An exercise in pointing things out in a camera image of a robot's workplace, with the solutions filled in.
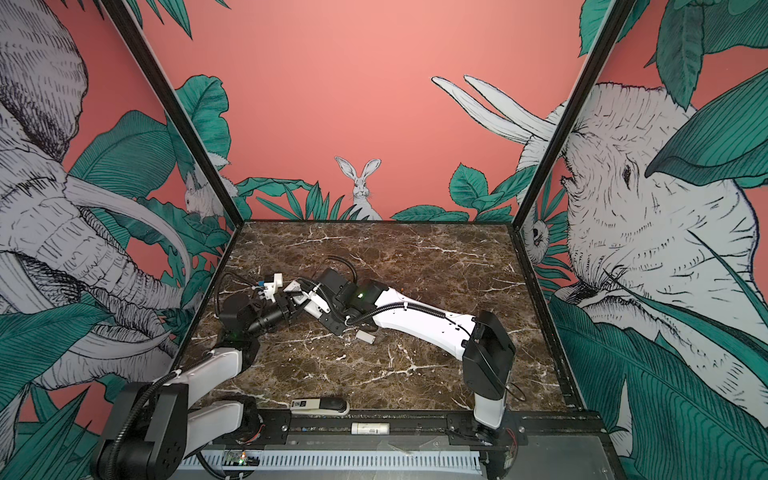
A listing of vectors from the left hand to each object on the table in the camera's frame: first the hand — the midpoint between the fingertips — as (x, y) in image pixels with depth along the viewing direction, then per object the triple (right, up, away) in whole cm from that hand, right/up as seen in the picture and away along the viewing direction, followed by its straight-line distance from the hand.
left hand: (315, 294), depth 78 cm
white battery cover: (+12, -15, +13) cm, 23 cm away
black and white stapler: (+2, -28, -4) cm, 28 cm away
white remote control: (-4, -1, +1) cm, 4 cm away
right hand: (+3, -5, -1) cm, 6 cm away
